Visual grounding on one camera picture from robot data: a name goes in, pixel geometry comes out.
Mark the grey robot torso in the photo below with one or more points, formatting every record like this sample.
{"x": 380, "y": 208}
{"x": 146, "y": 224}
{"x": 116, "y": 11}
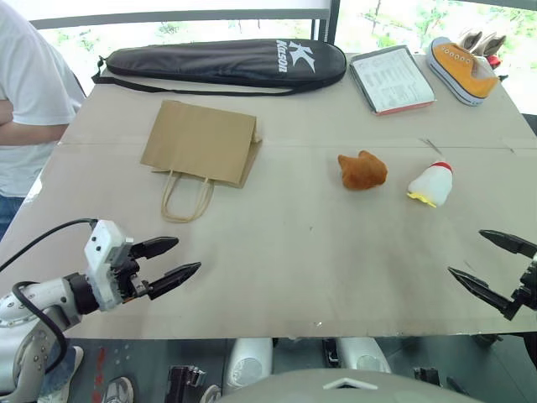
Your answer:
{"x": 344, "y": 388}

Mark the orange canvas sneaker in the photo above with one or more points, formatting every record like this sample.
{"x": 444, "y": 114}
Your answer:
{"x": 461, "y": 67}

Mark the white robot leg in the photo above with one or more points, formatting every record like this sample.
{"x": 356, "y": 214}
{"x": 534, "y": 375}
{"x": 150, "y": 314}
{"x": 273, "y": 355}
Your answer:
{"x": 249, "y": 361}
{"x": 365, "y": 354}

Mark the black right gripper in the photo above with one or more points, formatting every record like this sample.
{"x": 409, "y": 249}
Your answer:
{"x": 530, "y": 285}

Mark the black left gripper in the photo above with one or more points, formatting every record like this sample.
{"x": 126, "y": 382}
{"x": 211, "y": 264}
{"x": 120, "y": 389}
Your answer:
{"x": 126, "y": 270}

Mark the person in white t-shirt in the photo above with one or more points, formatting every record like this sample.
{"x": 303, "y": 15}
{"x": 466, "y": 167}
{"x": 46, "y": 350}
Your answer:
{"x": 29, "y": 84}

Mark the grey window frame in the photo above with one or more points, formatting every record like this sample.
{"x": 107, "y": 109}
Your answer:
{"x": 327, "y": 19}

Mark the booklet in clear sleeve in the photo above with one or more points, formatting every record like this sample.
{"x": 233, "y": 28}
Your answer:
{"x": 392, "y": 80}

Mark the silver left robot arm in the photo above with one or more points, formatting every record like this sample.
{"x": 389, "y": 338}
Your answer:
{"x": 44, "y": 294}

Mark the black racket bag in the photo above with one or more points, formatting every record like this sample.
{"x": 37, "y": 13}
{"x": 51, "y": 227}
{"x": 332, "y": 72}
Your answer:
{"x": 210, "y": 63}

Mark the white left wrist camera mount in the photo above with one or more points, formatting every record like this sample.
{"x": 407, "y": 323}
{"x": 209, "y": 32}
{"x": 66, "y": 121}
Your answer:
{"x": 100, "y": 247}

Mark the white chicken plush toy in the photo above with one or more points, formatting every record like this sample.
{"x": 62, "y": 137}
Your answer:
{"x": 434, "y": 184}

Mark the person's bare forearm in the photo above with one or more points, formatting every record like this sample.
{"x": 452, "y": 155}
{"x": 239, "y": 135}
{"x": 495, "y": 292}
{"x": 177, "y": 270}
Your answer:
{"x": 5, "y": 113}

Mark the small red object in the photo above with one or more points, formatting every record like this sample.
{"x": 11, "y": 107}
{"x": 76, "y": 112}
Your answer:
{"x": 495, "y": 61}

